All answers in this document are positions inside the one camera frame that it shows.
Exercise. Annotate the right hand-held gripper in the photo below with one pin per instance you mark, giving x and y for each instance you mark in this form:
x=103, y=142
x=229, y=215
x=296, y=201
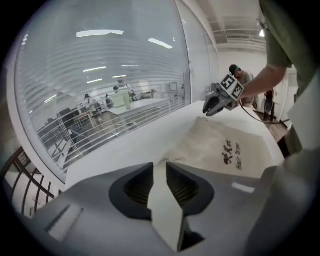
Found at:
x=230, y=87

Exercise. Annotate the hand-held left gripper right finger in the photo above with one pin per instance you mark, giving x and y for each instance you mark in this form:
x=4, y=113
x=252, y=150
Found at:
x=225, y=200

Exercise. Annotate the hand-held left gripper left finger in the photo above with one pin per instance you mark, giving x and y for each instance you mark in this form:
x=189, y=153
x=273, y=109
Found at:
x=95, y=212

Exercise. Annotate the person's right forearm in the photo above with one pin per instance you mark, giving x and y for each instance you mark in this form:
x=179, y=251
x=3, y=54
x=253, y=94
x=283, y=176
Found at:
x=265, y=80

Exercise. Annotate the black metal railing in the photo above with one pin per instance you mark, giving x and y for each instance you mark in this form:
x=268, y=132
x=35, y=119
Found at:
x=35, y=178

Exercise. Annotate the person's green shirt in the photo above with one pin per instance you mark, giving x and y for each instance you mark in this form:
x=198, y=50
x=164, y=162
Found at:
x=282, y=32

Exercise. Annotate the glass partition with white blinds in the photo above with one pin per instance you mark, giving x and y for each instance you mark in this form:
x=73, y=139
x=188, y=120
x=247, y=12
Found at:
x=100, y=55

